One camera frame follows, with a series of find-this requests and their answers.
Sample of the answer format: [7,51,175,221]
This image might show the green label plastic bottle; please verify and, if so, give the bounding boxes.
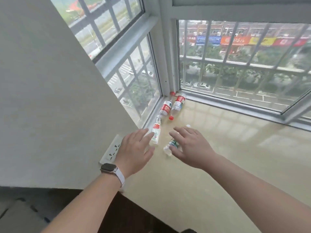
[163,125,191,157]

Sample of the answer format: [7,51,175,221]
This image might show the person's left hand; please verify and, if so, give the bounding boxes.
[114,128,155,179]

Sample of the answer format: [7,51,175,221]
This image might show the small red label bottle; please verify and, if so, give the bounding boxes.
[150,115,163,145]

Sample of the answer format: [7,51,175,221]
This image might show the row of coloured shop signs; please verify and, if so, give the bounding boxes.
[181,35,309,47]

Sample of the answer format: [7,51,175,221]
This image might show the grey window security bars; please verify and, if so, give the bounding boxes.
[179,20,311,112]
[50,0,161,119]

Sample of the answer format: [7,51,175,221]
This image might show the red label bottle, red cap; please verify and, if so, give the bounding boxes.
[168,93,187,121]
[159,92,176,117]

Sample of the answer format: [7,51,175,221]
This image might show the smartwatch with white strap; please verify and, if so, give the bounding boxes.
[100,163,125,188]

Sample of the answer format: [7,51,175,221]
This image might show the person's left forearm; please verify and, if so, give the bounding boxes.
[41,171,122,233]

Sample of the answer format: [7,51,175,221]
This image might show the white wall socket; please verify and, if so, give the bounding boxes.
[99,134,123,165]

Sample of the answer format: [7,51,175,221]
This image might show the grey foam floor mat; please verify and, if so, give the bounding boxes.
[0,198,52,233]

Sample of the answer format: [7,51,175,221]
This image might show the person's right hand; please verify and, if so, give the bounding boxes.
[169,127,219,171]

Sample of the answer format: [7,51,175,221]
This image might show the white framed window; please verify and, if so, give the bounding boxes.
[159,0,311,132]
[49,0,164,129]

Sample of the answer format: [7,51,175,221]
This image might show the person's right forearm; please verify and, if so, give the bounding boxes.
[203,154,311,233]

